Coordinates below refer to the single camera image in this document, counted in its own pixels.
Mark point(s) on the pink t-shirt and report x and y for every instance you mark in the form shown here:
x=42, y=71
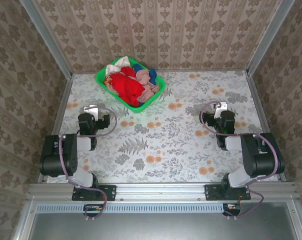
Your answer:
x=145, y=77

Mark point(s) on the aluminium frame post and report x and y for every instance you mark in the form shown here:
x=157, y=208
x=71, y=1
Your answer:
x=271, y=37
x=45, y=37

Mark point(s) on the cream white t-shirt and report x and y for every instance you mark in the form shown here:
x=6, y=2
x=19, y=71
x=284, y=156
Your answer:
x=115, y=66

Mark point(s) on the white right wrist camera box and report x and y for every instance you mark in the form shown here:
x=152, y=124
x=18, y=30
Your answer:
x=221, y=106

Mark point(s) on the aluminium table side rail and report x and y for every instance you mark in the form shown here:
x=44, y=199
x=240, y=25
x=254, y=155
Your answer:
x=263, y=117
x=61, y=105

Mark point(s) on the red t-shirt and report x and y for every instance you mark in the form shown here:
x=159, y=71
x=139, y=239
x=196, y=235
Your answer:
x=127, y=86

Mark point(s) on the black connector box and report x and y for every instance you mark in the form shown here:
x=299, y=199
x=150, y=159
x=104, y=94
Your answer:
x=93, y=209
x=232, y=209

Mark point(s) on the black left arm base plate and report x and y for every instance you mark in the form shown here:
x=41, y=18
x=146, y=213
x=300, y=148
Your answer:
x=110, y=192

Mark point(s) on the grey metal panel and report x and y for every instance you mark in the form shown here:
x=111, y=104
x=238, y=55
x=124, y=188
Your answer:
x=165, y=225

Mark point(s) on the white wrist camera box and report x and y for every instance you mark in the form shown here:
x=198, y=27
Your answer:
x=221, y=106
x=91, y=110

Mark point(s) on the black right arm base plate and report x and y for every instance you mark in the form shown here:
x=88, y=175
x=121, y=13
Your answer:
x=210, y=192

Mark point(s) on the green plastic basket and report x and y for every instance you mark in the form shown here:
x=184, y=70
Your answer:
x=140, y=108

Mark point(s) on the blue t-shirt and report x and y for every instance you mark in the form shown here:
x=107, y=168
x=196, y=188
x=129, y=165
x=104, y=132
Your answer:
x=153, y=75

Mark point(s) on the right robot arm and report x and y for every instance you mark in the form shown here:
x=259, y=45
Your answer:
x=256, y=157

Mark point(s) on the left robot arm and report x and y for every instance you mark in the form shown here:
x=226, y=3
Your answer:
x=70, y=155

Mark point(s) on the aluminium mounting rail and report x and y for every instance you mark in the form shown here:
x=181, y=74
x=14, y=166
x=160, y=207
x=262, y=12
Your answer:
x=160, y=191

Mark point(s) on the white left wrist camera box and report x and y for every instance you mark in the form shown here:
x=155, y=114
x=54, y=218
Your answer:
x=91, y=110

